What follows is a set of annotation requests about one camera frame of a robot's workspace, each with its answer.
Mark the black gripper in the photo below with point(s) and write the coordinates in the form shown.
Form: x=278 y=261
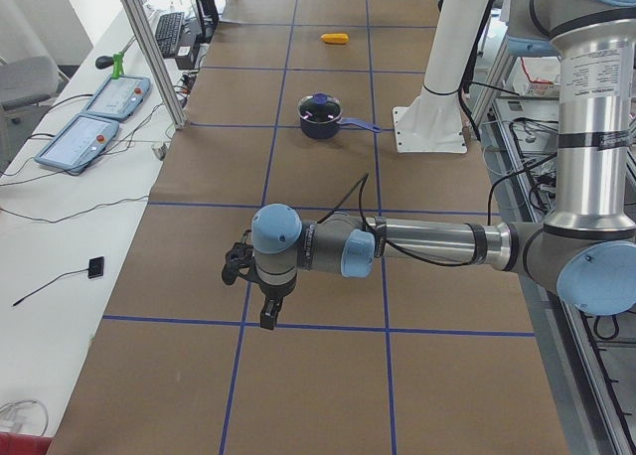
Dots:
x=274 y=294

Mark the blue saucepan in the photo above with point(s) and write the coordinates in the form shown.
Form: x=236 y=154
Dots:
x=322 y=131

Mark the glass lid blue knob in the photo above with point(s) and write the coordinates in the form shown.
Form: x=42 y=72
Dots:
x=319 y=108

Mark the yellow corn cob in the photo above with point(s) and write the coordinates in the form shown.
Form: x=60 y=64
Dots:
x=337 y=39

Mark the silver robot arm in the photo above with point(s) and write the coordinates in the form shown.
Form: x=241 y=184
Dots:
x=583 y=251

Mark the small black square sensor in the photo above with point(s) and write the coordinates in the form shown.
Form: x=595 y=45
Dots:
x=96 y=267

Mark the near teach pendant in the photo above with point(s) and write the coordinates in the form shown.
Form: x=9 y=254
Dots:
x=81 y=141

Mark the teach pendant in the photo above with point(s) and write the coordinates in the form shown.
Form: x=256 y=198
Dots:
x=81 y=141
x=118 y=98

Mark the far teach pendant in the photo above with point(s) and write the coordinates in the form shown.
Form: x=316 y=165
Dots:
x=118 y=98

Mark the black keyboard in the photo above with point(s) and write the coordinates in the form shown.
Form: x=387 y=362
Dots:
x=168 y=33

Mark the grey office chair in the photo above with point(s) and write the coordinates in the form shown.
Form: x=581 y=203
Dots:
x=27 y=82

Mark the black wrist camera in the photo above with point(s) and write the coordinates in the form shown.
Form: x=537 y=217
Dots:
x=240 y=262

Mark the white pedestal column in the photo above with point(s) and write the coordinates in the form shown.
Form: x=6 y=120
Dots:
x=433 y=121

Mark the green handled tool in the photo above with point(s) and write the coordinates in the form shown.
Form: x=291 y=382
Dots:
x=115 y=61

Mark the aluminium frame post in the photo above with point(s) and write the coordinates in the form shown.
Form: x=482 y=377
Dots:
x=139 y=24

